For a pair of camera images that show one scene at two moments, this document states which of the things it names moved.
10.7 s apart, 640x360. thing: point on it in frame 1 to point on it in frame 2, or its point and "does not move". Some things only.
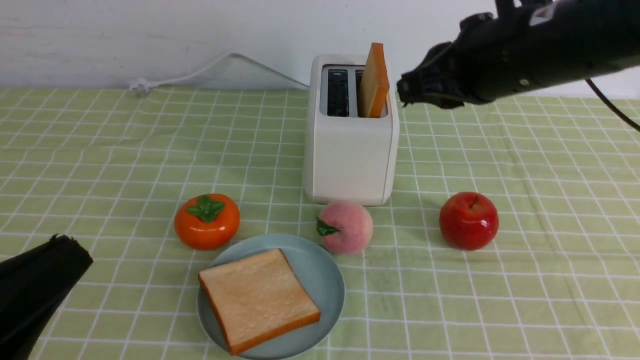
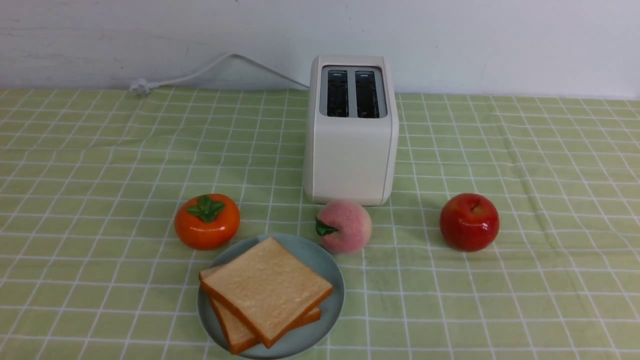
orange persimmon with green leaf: x=207 y=221 does not move
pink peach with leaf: x=345 y=228 does not move
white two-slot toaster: x=347 y=158 does not move
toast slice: x=374 y=84 to x=269 y=289
